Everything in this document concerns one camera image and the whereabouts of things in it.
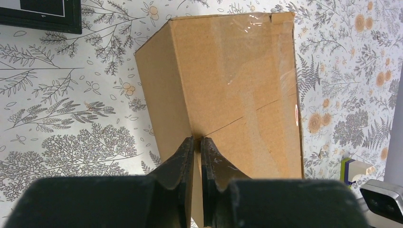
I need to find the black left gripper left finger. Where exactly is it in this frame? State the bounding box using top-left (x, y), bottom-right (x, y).
top-left (5, 137), bottom-right (194, 228)

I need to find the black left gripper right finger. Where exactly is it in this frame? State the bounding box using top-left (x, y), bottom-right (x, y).
top-left (201, 137), bottom-right (369, 228)

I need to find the brown cardboard express box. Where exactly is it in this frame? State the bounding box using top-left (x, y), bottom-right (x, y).
top-left (135, 12), bottom-right (302, 227)

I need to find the green purple toy block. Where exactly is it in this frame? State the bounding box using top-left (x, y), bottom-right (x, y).
top-left (340, 158), bottom-right (375, 186)

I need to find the floral patterned table mat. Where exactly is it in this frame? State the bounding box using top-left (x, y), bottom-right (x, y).
top-left (0, 0), bottom-right (403, 225)

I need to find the black white checkerboard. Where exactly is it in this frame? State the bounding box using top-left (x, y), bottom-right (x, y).
top-left (0, 0), bottom-right (82, 34)

